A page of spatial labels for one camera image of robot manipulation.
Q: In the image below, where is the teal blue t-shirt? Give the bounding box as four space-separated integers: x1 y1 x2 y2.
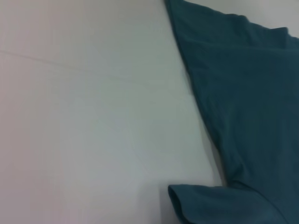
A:
164 0 299 224

